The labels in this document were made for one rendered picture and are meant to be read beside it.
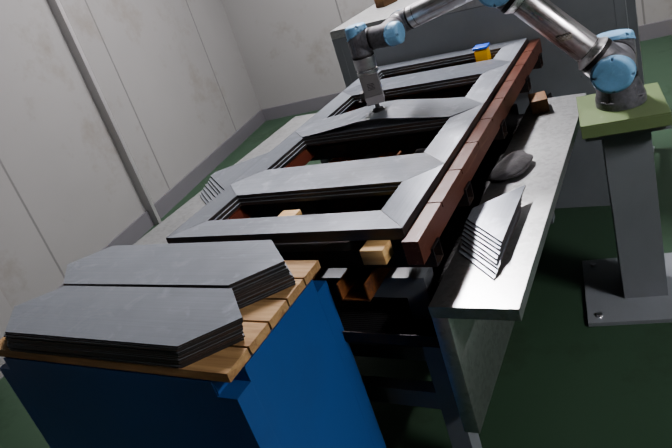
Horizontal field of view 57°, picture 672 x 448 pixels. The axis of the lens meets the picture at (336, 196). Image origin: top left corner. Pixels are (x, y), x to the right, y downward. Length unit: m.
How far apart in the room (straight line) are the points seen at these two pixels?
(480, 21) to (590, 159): 0.79
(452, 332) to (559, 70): 1.66
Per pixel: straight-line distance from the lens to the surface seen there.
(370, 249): 1.41
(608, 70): 1.93
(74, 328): 1.55
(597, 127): 2.05
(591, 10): 2.77
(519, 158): 1.94
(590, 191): 3.06
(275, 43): 5.99
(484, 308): 1.36
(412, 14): 2.14
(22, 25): 4.17
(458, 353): 1.47
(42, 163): 3.99
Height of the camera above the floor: 1.47
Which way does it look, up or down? 22 degrees down
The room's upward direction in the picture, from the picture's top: 18 degrees counter-clockwise
